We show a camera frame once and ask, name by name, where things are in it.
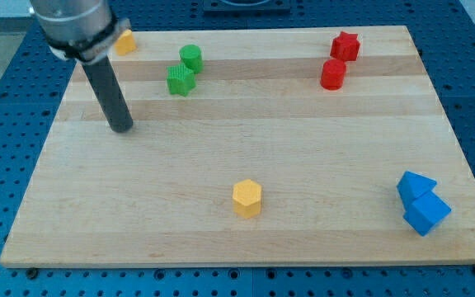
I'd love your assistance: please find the yellow heart block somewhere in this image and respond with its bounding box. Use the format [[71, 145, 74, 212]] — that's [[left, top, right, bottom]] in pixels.
[[114, 30, 137, 56]]

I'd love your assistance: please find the green star block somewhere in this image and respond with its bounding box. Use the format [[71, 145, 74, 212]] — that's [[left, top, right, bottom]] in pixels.
[[167, 64, 196, 97]]

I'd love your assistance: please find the yellow hexagon block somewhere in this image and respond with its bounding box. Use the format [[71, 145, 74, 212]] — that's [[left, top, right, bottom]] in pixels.
[[233, 179, 262, 219]]

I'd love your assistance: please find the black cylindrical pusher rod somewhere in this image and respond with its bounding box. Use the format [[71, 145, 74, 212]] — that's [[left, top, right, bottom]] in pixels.
[[82, 56, 133, 133]]

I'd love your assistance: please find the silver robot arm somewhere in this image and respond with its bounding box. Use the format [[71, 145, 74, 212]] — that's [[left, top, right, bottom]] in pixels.
[[30, 0, 133, 133]]

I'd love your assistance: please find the dark mount plate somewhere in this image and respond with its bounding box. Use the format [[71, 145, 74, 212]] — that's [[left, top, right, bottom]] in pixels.
[[201, 0, 291, 13]]

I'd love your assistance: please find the red cylinder block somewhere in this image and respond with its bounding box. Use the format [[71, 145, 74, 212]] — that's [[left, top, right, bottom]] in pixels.
[[320, 59, 347, 91]]

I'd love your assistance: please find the blue triangle block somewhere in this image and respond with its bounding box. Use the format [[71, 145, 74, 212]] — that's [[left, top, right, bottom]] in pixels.
[[396, 171, 437, 209]]

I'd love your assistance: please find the green cylinder block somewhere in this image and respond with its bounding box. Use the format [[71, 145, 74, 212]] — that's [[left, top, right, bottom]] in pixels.
[[179, 45, 204, 74]]

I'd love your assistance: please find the wooden board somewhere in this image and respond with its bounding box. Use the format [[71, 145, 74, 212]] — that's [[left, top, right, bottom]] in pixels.
[[0, 26, 475, 268]]

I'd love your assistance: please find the blue cube block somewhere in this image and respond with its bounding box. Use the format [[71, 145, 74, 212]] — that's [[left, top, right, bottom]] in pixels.
[[403, 191, 452, 237]]

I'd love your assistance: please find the red star block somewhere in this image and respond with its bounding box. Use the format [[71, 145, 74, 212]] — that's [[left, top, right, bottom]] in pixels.
[[330, 31, 360, 62]]

